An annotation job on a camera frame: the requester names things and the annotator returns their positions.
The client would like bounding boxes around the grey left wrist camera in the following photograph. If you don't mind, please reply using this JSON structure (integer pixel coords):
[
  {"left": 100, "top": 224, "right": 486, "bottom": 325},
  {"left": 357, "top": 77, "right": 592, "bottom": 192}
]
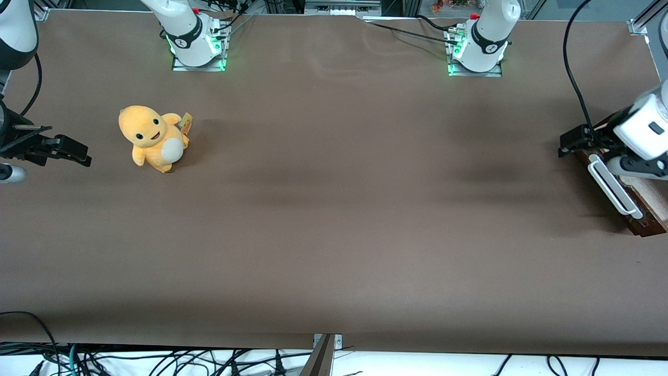
[{"left": 604, "top": 155, "right": 668, "bottom": 181}]

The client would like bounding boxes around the black looped floor cable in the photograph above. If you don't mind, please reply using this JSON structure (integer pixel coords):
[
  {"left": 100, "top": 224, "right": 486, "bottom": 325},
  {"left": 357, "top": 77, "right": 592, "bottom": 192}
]
[{"left": 0, "top": 311, "right": 62, "bottom": 376}]

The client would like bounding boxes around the orange plush toy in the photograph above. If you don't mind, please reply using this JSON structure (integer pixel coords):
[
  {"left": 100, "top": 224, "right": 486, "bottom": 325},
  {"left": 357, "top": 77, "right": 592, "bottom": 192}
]
[{"left": 118, "top": 105, "right": 190, "bottom": 173}]

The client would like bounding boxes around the dark wooden drawer cabinet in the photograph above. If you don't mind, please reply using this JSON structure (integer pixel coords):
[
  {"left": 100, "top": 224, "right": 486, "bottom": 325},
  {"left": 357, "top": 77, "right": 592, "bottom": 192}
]
[{"left": 571, "top": 112, "right": 668, "bottom": 237}]

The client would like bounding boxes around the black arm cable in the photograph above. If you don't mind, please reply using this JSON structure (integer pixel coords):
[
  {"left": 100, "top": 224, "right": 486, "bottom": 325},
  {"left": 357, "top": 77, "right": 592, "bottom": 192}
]
[
  {"left": 18, "top": 52, "right": 43, "bottom": 119},
  {"left": 562, "top": 0, "right": 599, "bottom": 134}
]

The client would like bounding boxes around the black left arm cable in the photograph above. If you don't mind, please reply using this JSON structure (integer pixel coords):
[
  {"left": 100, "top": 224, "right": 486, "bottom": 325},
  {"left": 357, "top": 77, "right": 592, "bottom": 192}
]
[{"left": 562, "top": 0, "right": 599, "bottom": 134}]

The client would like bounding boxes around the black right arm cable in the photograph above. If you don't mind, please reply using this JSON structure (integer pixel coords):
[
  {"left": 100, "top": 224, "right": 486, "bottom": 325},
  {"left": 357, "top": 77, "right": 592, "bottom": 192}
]
[{"left": 18, "top": 52, "right": 43, "bottom": 119}]

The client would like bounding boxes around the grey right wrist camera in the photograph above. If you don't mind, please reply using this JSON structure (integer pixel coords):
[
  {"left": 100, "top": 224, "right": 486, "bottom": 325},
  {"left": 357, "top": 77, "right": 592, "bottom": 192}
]
[{"left": 0, "top": 163, "right": 27, "bottom": 184}]

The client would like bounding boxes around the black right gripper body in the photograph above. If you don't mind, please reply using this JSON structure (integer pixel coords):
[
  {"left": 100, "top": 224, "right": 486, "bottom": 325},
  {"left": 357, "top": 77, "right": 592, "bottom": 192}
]
[{"left": 0, "top": 100, "right": 54, "bottom": 160}]

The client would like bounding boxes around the brown table cover sheet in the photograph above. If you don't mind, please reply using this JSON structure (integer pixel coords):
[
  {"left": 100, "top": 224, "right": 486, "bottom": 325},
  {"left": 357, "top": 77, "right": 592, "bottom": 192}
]
[{"left": 0, "top": 9, "right": 668, "bottom": 357}]

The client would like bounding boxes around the white power strip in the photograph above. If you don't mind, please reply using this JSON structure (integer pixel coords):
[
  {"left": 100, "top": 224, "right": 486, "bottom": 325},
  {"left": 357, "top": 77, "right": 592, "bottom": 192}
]
[{"left": 305, "top": 0, "right": 382, "bottom": 17}]

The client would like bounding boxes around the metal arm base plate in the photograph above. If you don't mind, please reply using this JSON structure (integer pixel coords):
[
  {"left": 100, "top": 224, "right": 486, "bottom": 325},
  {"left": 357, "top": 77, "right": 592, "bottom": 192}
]
[
  {"left": 447, "top": 61, "right": 503, "bottom": 78},
  {"left": 172, "top": 51, "right": 227, "bottom": 72}
]

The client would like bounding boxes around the long black table cable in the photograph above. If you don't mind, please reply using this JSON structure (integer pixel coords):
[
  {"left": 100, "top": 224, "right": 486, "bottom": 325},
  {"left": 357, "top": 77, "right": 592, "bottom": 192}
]
[{"left": 364, "top": 20, "right": 460, "bottom": 45}]

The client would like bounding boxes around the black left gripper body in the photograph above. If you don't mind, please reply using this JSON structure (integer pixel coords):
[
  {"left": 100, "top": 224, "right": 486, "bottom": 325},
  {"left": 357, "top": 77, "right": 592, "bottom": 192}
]
[{"left": 591, "top": 107, "right": 635, "bottom": 153}]

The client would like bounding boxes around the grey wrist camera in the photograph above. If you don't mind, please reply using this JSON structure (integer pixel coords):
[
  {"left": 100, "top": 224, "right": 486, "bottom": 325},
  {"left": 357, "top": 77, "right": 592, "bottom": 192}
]
[
  {"left": 604, "top": 155, "right": 668, "bottom": 181},
  {"left": 0, "top": 163, "right": 27, "bottom": 184}
]

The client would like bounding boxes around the black base cable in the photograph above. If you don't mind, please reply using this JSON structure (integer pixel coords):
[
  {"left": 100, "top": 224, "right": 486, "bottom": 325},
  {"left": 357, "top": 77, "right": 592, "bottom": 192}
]
[{"left": 209, "top": 0, "right": 256, "bottom": 35}]

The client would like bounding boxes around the short black table cable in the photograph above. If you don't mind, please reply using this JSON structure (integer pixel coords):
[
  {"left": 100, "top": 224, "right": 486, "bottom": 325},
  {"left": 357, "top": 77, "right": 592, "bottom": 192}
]
[{"left": 415, "top": 14, "right": 458, "bottom": 33}]

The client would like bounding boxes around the dark wooden drawer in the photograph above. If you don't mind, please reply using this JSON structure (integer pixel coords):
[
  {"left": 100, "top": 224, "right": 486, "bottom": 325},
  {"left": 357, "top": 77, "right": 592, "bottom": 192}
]
[{"left": 576, "top": 150, "right": 668, "bottom": 234}]

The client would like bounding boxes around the white drawer handle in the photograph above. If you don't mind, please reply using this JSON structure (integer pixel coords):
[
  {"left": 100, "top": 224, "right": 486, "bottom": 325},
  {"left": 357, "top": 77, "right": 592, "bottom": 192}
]
[{"left": 587, "top": 154, "right": 644, "bottom": 220}]

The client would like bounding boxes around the metal table edge bracket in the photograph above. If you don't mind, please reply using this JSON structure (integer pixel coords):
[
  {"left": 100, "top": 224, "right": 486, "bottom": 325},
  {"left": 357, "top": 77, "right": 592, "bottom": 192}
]
[{"left": 312, "top": 333, "right": 343, "bottom": 351}]

